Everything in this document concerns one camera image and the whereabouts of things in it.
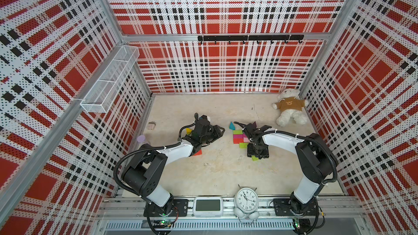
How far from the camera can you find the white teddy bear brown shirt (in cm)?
98

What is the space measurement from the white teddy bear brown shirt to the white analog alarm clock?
0.47 meters

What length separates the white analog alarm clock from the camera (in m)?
0.70
